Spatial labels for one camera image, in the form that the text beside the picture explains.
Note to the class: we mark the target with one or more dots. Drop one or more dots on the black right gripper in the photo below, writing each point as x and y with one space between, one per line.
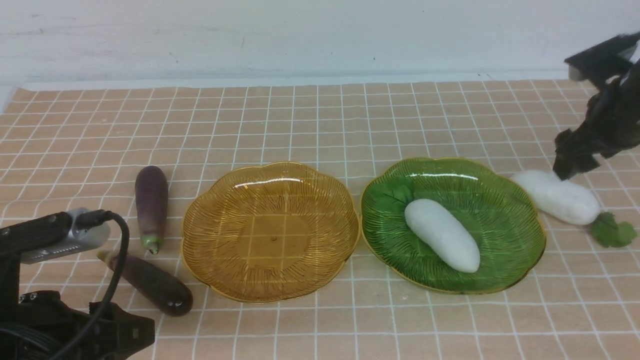
612 122

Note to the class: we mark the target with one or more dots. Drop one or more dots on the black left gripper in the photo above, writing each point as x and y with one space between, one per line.
40 326

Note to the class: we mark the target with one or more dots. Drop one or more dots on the white radish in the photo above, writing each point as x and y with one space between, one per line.
574 204
442 235

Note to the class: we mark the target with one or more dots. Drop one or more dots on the dark purple eggplant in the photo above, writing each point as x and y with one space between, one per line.
167 293

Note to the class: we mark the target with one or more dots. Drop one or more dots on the green plastic flower plate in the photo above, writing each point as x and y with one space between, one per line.
498 214

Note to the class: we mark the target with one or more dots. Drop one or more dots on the orange checkered tablecloth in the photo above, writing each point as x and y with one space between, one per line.
83 148

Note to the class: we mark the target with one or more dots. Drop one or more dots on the amber plastic flower plate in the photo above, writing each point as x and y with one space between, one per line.
270 233

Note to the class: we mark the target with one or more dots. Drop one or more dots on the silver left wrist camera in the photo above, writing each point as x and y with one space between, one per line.
56 235

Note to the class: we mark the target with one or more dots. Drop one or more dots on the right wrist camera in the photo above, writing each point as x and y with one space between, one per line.
603 60

